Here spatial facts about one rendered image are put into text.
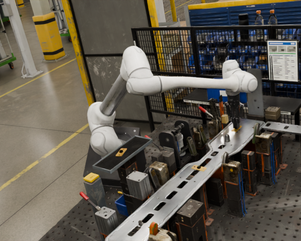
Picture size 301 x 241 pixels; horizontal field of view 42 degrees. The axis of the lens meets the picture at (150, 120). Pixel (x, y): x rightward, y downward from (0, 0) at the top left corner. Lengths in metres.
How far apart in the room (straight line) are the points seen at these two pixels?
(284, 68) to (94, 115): 1.35
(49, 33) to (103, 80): 4.83
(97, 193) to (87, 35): 3.18
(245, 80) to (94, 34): 2.98
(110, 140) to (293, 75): 1.33
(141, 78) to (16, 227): 2.33
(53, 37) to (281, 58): 7.53
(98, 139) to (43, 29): 7.37
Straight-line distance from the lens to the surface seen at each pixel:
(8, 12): 8.81
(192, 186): 2.13
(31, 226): 3.98
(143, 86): 2.17
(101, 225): 2.01
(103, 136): 2.57
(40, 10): 9.78
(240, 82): 2.25
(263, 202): 2.47
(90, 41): 5.01
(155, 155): 2.26
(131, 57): 2.26
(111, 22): 4.72
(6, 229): 4.09
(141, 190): 2.07
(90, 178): 2.08
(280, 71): 2.94
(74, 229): 2.54
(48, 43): 9.84
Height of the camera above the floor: 2.20
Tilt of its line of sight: 24 degrees down
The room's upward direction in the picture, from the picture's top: 11 degrees counter-clockwise
